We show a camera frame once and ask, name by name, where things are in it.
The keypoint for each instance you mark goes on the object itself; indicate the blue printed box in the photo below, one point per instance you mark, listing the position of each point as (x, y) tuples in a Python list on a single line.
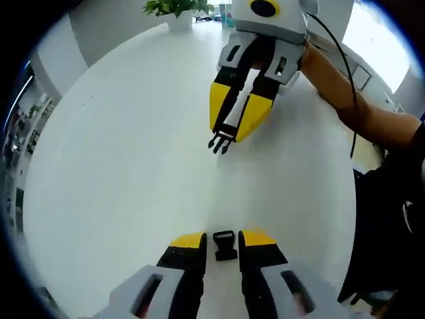
[(227, 16)]

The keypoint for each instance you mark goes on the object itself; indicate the white plant pot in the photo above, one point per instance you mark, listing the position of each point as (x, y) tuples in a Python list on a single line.
[(179, 22)]

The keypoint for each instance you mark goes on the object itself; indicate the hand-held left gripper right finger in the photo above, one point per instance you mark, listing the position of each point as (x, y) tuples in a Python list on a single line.
[(255, 282)]

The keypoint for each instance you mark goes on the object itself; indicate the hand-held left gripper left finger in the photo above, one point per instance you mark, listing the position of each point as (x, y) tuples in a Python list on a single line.
[(186, 282)]

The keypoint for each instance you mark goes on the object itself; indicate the black plastic buckle socket part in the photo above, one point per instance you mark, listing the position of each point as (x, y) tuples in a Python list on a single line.
[(225, 249)]

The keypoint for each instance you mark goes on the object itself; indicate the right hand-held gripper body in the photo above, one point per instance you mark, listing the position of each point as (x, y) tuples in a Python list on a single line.
[(285, 23)]

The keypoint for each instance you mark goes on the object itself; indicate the black plastic buckle pronged part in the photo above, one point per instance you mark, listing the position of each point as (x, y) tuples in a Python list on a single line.
[(223, 138)]

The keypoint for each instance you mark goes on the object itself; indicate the green potted plant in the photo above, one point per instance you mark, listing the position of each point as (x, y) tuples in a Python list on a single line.
[(179, 6)]

